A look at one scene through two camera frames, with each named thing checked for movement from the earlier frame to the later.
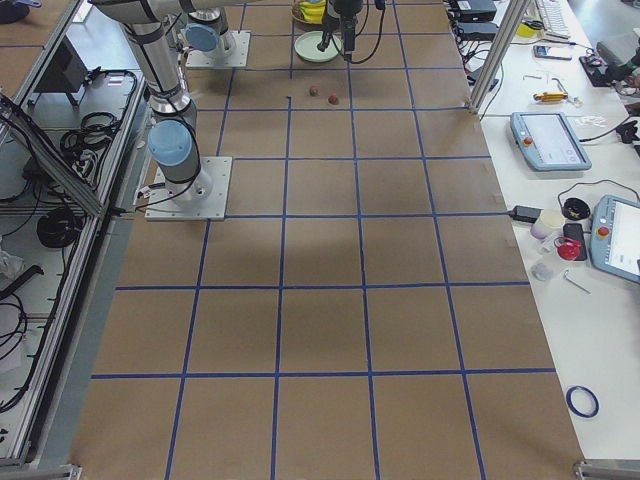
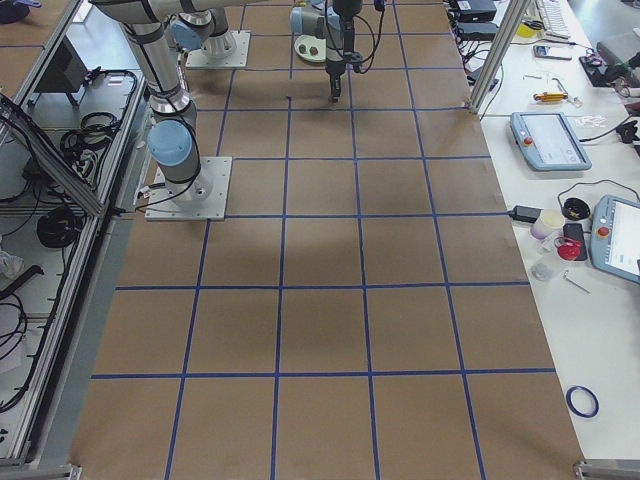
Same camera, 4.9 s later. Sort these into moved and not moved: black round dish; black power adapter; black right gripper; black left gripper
Moved: black left gripper
Not moved: black round dish; black right gripper; black power adapter
